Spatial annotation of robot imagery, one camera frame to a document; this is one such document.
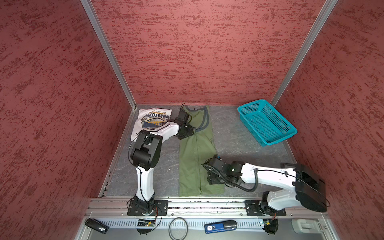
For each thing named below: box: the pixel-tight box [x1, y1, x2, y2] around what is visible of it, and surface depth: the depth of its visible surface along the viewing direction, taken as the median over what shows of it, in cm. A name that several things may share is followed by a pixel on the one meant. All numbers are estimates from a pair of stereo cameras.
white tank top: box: [131, 108, 179, 143], surface depth 109 cm
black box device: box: [85, 218, 110, 235], surface depth 69 cm
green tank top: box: [179, 105, 225, 197], surface depth 94 cm
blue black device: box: [204, 220, 238, 234], surface depth 68 cm
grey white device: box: [291, 218, 324, 234], surface depth 69 cm
